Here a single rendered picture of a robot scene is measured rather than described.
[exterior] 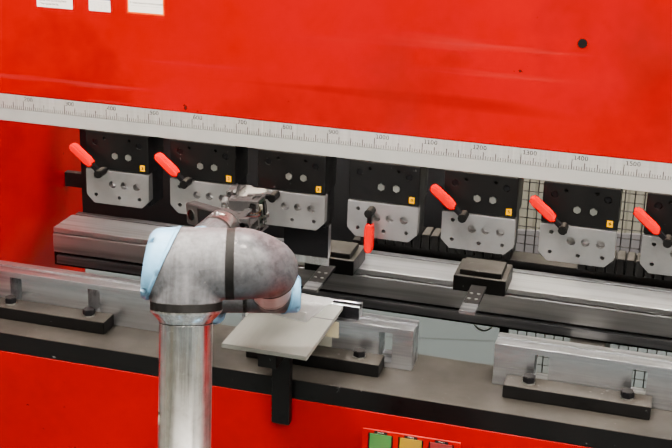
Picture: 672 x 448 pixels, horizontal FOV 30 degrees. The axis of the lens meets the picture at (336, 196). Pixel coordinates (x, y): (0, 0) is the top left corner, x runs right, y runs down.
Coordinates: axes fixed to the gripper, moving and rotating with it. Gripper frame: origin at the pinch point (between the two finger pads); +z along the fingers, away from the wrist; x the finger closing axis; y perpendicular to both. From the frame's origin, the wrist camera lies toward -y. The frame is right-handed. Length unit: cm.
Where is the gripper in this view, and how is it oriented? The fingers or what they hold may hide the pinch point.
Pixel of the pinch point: (248, 196)
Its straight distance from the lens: 264.8
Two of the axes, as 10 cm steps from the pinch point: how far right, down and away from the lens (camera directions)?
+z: 2.8, -3.0, 9.1
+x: -0.5, -9.5, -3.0
